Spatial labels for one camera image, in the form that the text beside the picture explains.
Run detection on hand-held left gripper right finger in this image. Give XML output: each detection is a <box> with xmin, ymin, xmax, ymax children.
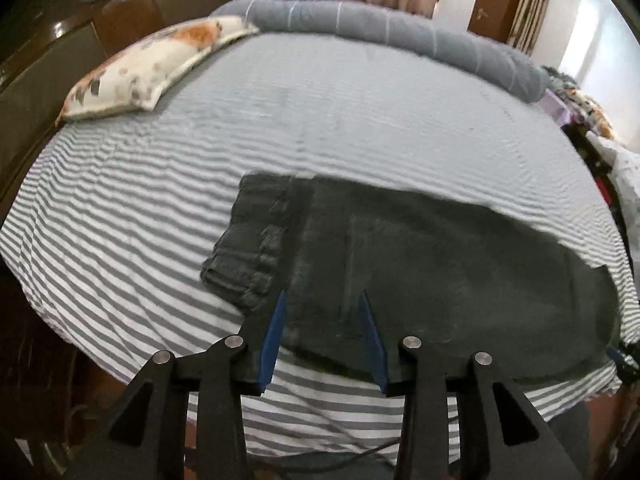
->
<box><xmin>359</xmin><ymin>290</ymin><xmax>583</xmax><ymax>480</ymax></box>

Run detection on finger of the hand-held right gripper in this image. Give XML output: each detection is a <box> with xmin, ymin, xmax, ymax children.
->
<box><xmin>606</xmin><ymin>342</ymin><xmax>640</xmax><ymax>386</ymax></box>

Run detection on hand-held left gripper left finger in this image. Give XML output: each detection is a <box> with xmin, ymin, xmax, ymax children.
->
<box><xmin>65</xmin><ymin>289</ymin><xmax>290</xmax><ymax>480</ymax></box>

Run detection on dark grey denim pants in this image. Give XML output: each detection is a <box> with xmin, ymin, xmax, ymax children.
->
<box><xmin>200</xmin><ymin>172</ymin><xmax>623</xmax><ymax>386</ymax></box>

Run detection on striped bed sheet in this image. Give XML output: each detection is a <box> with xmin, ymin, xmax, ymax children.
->
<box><xmin>0</xmin><ymin>30</ymin><xmax>640</xmax><ymax>467</ymax></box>

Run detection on pile of clothes beside bed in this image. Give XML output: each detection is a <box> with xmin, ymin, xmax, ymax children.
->
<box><xmin>547</xmin><ymin>66</ymin><xmax>616</xmax><ymax>138</ymax></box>

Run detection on purple cloth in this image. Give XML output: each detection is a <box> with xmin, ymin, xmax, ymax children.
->
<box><xmin>545</xmin><ymin>87</ymin><xmax>573</xmax><ymax>126</ymax></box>

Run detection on floral pillow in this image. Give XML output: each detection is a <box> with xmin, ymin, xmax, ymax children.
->
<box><xmin>55</xmin><ymin>15</ymin><xmax>261</xmax><ymax>126</ymax></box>

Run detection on grey rolled blanket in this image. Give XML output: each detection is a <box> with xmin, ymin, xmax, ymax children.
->
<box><xmin>207</xmin><ymin>0</ymin><xmax>551</xmax><ymax>106</ymax></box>

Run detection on wooden headboard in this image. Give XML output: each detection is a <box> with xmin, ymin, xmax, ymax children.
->
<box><xmin>0</xmin><ymin>0</ymin><xmax>236</xmax><ymax>221</ymax></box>

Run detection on brown wooden door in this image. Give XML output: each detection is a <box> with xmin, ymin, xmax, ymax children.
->
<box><xmin>467</xmin><ymin>0</ymin><xmax>526</xmax><ymax>46</ymax></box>

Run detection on patterned brown curtain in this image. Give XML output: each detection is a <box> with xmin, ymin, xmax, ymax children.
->
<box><xmin>507</xmin><ymin>0</ymin><xmax>551</xmax><ymax>56</ymax></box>

